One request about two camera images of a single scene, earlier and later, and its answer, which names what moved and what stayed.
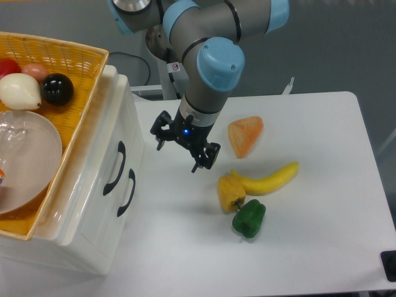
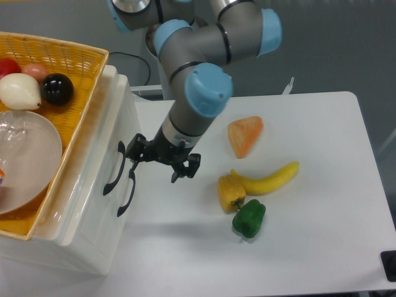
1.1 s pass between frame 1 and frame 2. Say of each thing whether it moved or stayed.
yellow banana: stayed
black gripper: moved
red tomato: stayed
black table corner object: stayed
